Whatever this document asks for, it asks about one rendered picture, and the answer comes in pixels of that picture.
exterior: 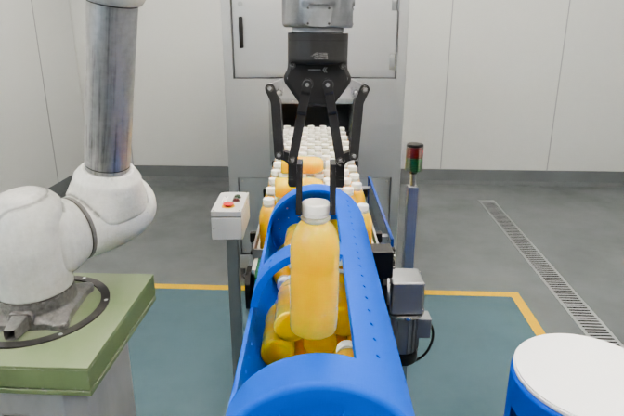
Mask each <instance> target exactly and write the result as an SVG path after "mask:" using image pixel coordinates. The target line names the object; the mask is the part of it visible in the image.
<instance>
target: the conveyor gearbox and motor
mask: <svg viewBox="0 0 624 416"><path fill-rule="evenodd" d="M424 288H425V283H424V282H423V278H422V276H421V272H420V271H419V269H417V268H395V269H393V277H392V278H388V279H387V305H386V307H387V311H388V315H389V318H390V321H391V325H392V329H393V333H394V336H395V339H396V346H397V350H398V354H399V357H400V360H401V364H402V366H408V365H411V364H413V363H414V362H416V361H418V360H420V359H421V358H423V357H424V356H425V355H426V354H427V353H428V352H429V350H430V348H431V346H432V344H433V341H434V337H435V331H434V327H433V325H432V319H431V317H430V314H429V312H428V311H424V307H423V301H424ZM431 330H432V338H431V342H430V344H429V346H428V348H427V350H426V351H425V352H424V353H423V354H422V355H421V356H420V357H418V358H417V352H418V346H419V338H430V337H431Z"/></svg>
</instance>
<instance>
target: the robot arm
mask: <svg viewBox="0 0 624 416"><path fill-rule="evenodd" d="M145 1H146V0H85V78H84V162H83V163H82V164H81V165H80V166H79V167H78V168H77V169H76V170H75V171H74V172H73V175H72V179H71V183H70V185H69V187H68V189H67V192H66V196H65V197H63V198H60V196H59V195H58V194H57V193H55V192H54V191H52V190H50V189H48V188H40V187H36V186H26V187H19V188H13V189H10V190H7V191H5V192H3V193H1V194H0V332H4V338H5V339H6V340H8V341H14V340H17V339H18V338H19V337H20V336H21V335H22V334H23V333H25V332H26V331H43V330H48V331H54V332H61V331H63V330H65V329H68V328H69V327H70V322H71V319H72V317H73V316H74V314H75V313H76V311H77V310H78V308H79V307H80V305H81V304H82V302H83V301H84V300H85V298H86V296H87V295H88V294H90V293H91V292H92V291H94V290H95V289H94V284H93V283H92V282H81V283H75V280H74V276H73V271H74V270H76V269H77V268H78V267H79V266H80V265H81V264H82V263H83V262H84V261H85V260H86V259H89V258H91V257H94V256H97V255H100V254H104V253H106V252H108V251H110V250H113V249H115V248H117V247H119V246H121V245H123V244H125V243H127V242H129V241H130V240H132V239H134V238H135V237H137V236H138V235H139V234H141V233H142V232H143V231H144V230H145V229H146V228H147V227H148V226H149V224H150V223H151V221H152V220H153V218H154V216H155V214H156V208H157V204H156V198H155V195H154V193H153V190H152V189H151V187H150V186H149V185H148V183H146V182H145V181H144V180H143V179H141V174H140V173H139V172H138V170H137V169H136V168H135V166H134V165H133V164H131V163H130V162H131V144H132V125H133V108H134V89H135V71H136V52H137V18H138V8H139V7H142V6H143V4H144V3H145ZM354 6H355V0H282V25H283V26H284V27H292V32H288V68H287V71H286V72H285V74H284V78H282V79H279V80H278V81H276V82H269V83H268V84H267V85H266V87H265V90H266V93H267V96H268V98H269V100H270V102H271V115H272V129H273V142H274V156H275V158H276V159H277V160H283V161H285V162H286V163H287V164H288V185H289V187H291V188H296V214H297V215H301V214H302V189H303V159H298V154H299V149H300V145H301V140H302V135H303V130H304V125H305V120H306V112H307V107H313V106H317V105H318V106H321V107H327V112H328V117H329V123H330V129H331V139H332V144H333V150H334V155H335V160H330V213H331V215H336V188H342V187H343V186H344V184H345V164H346V163H347V162H350V161H355V160H357V159H358V155H359V145H360V135H361V125H362V115H363V105H364V102H365V100H366V97H367V95H368V94H369V92H370V87H369V86H368V85H367V84H365V83H360V82H358V81H356V80H353V79H351V75H350V73H349V71H348V69H347V54H348V33H343V32H344V28H352V27H353V25H354V23H353V10H354V8H353V7H354ZM286 85H287V86H288V87H289V89H290V90H291V92H292V93H293V95H294V96H295V98H296V99H297V100H298V102H299V105H298V110H297V114H296V119H295V125H294V129H293V134H292V144H291V148H290V151H288V150H286V149H284V137H283V122H282V107H281V99H280V98H281V97H282V96H283V94H284V87H285V86H286ZM348 86H349V87H350V89H351V91H350V95H351V97H352V98H354V100H353V106H352V116H351V127H350V138H349V148H348V150H346V151H344V150H343V144H342V139H341V132H340V126H339V121H338V115H337V109H336V103H335V102H336V101H337V100H338V98H339V97H340V96H341V95H342V94H343V92H344V91H345V90H346V88H347V87H348Z"/></svg>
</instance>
